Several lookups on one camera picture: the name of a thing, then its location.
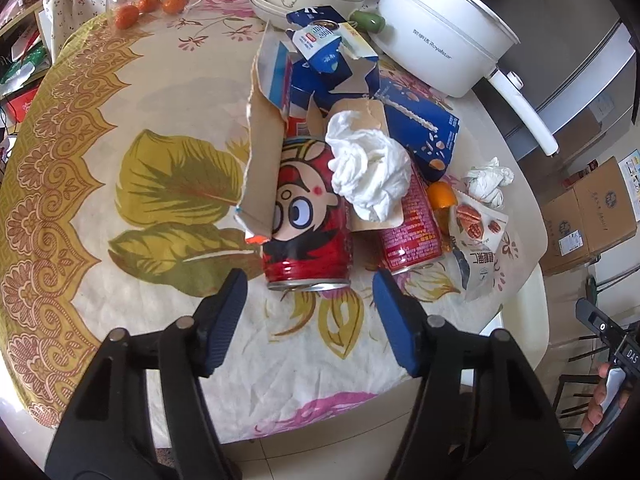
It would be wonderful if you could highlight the torn blue white carton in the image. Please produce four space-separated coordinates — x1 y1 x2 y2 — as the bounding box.
286 20 378 77

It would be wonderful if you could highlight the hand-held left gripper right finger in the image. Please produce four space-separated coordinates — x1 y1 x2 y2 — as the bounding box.
372 268 576 480

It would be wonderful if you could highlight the large cardboard box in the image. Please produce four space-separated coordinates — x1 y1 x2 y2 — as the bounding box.
572 156 638 257

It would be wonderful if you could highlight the red box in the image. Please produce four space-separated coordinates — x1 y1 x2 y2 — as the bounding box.
5 87 42 124

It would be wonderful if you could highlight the nut snack packet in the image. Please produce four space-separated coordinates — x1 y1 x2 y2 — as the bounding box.
446 200 510 302

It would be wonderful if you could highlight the small cardboard box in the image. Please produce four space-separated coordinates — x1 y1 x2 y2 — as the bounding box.
539 195 597 276

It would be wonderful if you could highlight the small crumpled white tissue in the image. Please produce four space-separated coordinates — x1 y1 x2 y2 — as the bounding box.
461 156 515 209

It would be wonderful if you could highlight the red can with text label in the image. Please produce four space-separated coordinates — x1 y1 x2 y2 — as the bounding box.
377 165 446 275

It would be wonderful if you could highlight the large white tissue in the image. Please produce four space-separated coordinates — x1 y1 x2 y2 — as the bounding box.
325 110 412 222

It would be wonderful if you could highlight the dark blue carton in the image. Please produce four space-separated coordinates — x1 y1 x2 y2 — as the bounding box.
289 55 373 113

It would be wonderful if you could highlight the white electric pot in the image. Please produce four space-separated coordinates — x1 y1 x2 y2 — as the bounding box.
377 0 560 157

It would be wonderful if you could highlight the grey refrigerator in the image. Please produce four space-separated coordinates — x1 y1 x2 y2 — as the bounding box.
472 17 640 162

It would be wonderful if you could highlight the orange mandarin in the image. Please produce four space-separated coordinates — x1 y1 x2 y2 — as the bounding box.
426 181 458 211

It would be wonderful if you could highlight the person's right hand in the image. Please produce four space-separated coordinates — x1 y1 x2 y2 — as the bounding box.
581 362 631 436

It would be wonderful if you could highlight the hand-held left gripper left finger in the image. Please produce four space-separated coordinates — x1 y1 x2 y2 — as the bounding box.
45 267 249 480

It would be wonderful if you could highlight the blue box with nut print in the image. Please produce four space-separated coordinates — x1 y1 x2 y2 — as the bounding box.
372 74 461 183

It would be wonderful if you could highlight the red cartoon print can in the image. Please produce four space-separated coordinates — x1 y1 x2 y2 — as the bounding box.
260 137 353 292

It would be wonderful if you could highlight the black metal frame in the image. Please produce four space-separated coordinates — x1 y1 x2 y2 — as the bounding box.
554 340 603 441

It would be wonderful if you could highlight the green packet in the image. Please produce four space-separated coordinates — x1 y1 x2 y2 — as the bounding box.
0 42 51 86

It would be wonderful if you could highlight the floral tablecloth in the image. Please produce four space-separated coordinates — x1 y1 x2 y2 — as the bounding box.
0 0 531 446

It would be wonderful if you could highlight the blue box with white mark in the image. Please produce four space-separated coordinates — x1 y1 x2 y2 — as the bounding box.
286 4 351 31

